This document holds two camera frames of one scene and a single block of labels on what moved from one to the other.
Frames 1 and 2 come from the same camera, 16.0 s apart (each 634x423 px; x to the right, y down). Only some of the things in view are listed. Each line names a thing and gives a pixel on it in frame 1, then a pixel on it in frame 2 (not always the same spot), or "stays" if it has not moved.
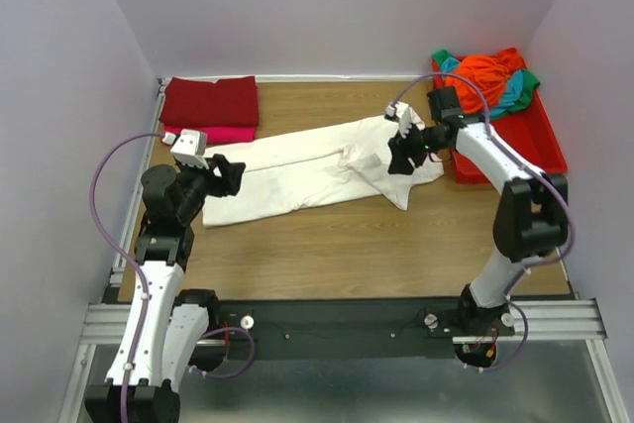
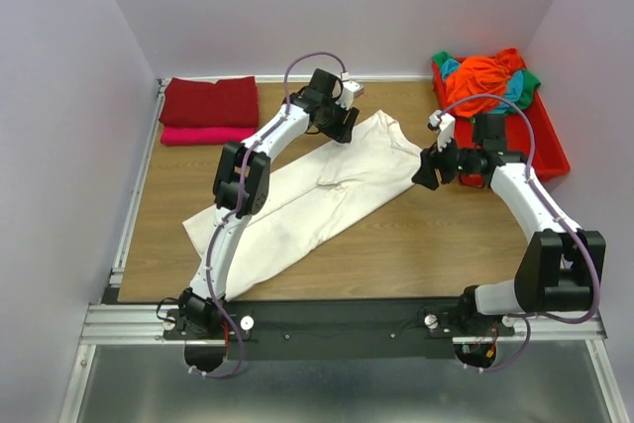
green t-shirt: x=529 y=82 stays
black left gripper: x=230 y=180 → x=341 y=132
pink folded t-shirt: x=218 y=134 stays
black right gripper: x=401 y=151 → x=431 y=158
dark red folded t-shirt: x=191 y=102 stays
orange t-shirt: x=481 y=79 stays
